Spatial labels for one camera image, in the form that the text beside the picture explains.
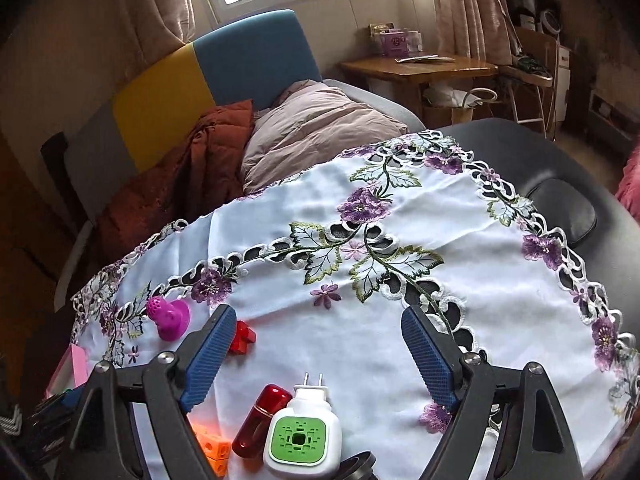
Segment pink fluffy cloth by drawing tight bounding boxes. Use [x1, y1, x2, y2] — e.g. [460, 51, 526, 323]
[615, 145, 640, 206]

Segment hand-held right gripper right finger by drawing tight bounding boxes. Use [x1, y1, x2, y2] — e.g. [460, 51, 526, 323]
[401, 304, 586, 480]

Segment red metallic cylinder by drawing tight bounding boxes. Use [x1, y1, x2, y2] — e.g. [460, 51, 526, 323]
[231, 384, 293, 459]

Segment white floral embroidered tablecloth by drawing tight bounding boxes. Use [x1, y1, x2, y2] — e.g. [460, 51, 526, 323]
[70, 130, 640, 480]

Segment beige patterned curtain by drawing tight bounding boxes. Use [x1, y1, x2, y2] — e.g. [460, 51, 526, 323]
[427, 0, 516, 63]
[127, 0, 221, 53]

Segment white low cabinet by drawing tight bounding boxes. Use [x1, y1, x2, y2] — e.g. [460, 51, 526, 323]
[587, 87, 640, 148]

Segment white bag with handle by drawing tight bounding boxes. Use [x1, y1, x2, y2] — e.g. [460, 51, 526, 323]
[422, 85, 501, 123]

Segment red block toy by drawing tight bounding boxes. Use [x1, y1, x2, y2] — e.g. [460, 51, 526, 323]
[227, 320, 257, 356]

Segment rust quilted blanket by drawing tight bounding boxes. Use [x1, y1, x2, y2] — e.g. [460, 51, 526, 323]
[95, 99, 256, 261]

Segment magenta perforated toy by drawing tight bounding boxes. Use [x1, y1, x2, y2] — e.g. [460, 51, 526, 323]
[146, 296, 192, 342]

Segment white folding rack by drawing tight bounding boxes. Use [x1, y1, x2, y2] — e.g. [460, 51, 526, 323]
[500, 62, 556, 138]

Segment striped knit cloth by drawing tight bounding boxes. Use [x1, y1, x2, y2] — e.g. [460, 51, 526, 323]
[0, 400, 23, 443]

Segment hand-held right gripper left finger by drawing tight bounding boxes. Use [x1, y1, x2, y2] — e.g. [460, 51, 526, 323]
[67, 304, 238, 480]

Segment papers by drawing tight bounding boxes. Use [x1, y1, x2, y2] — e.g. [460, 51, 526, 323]
[395, 52, 456, 64]

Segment pale pink pillow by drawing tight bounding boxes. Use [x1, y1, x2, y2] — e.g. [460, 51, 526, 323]
[241, 79, 408, 195]

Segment black round cushion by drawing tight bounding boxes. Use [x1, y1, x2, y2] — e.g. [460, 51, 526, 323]
[517, 177, 598, 248]

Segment orange block toy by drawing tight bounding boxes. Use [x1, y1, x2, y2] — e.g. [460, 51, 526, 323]
[192, 422, 233, 476]

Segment wooden desk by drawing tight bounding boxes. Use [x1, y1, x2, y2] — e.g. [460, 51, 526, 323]
[340, 55, 501, 126]

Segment cluttered shelf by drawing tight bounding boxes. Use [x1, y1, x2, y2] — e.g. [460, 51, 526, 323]
[500, 0, 571, 121]

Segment white green plug-in device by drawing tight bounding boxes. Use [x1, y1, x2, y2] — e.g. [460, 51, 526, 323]
[262, 371, 342, 478]

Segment grey yellow blue sofa bed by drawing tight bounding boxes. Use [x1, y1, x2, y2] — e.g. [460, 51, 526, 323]
[62, 9, 426, 221]

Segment purple box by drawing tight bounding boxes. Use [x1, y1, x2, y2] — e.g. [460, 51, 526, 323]
[381, 30, 408, 57]

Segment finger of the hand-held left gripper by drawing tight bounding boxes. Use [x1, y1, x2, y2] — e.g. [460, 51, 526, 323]
[50, 385, 91, 411]

